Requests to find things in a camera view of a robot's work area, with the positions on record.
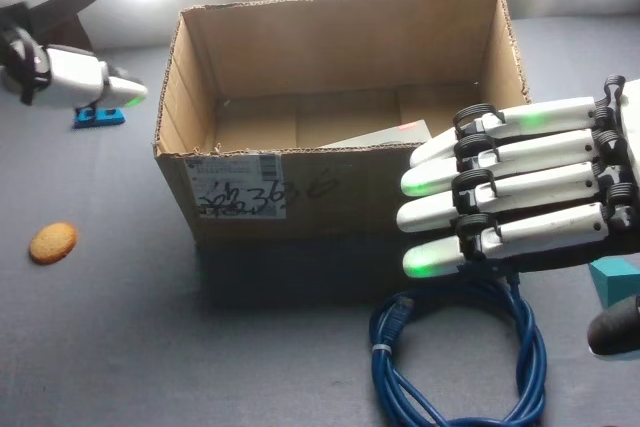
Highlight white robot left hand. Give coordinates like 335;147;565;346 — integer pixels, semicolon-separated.
0;0;181;121

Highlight open cardboard box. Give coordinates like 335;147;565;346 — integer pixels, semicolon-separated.
151;0;534;248

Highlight dark brown board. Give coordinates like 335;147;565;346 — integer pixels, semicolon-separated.
27;0;95;52

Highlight teal block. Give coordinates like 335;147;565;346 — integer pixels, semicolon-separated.
588;259;640;312

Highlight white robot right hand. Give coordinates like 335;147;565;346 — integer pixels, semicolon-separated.
396;75;640;361

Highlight grey table cloth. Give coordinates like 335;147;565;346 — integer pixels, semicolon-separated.
0;16;640;427

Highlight round brown cookie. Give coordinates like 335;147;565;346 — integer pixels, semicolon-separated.
28;221;80;266

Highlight grey mouse box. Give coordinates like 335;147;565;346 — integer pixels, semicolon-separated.
319;119;434;151

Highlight blue cable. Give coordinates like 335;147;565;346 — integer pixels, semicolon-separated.
368;274;547;427

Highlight blue triangle block with holes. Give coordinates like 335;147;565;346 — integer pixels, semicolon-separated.
72;105;125;130

